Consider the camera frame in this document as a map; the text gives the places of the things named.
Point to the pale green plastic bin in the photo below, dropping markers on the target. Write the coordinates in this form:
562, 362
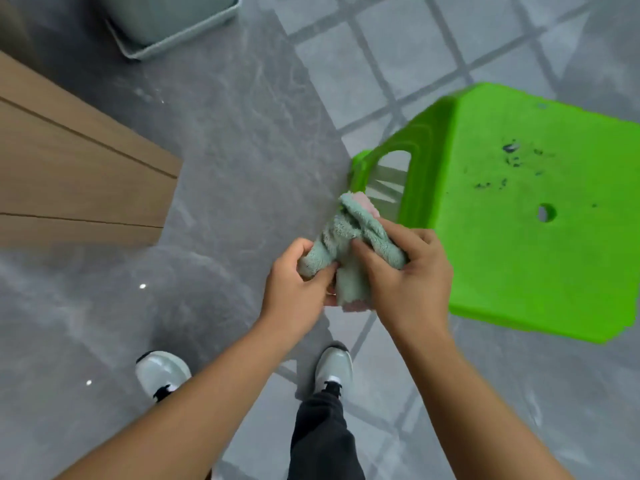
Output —
165, 19

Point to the green plastic stool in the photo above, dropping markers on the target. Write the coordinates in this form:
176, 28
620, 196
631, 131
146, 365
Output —
525, 219

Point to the person's left hand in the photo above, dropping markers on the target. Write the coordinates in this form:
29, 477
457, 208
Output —
287, 299

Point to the person's black trouser leg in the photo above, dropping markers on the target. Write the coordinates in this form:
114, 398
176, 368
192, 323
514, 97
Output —
322, 439

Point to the person's right thumb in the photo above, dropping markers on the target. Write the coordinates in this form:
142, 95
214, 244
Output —
372, 259

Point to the person's right forearm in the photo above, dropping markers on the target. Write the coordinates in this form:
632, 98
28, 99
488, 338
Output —
465, 404

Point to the person's left forearm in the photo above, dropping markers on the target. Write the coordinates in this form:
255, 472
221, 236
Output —
200, 404

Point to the green and pink fluffy cloth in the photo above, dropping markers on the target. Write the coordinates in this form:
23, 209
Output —
350, 234

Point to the person's white shoe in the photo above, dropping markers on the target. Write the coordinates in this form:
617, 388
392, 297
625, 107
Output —
334, 367
162, 372

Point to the person's right hand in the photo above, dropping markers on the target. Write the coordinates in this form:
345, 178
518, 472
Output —
410, 289

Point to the wooden cabinet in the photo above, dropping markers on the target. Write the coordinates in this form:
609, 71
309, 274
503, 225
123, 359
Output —
75, 174

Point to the person's left white shoe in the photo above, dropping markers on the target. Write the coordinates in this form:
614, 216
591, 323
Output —
162, 372

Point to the person's right white shoe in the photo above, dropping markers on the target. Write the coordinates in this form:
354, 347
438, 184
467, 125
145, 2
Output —
334, 367

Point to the person's left thumb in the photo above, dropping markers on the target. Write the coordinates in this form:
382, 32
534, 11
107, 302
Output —
320, 277

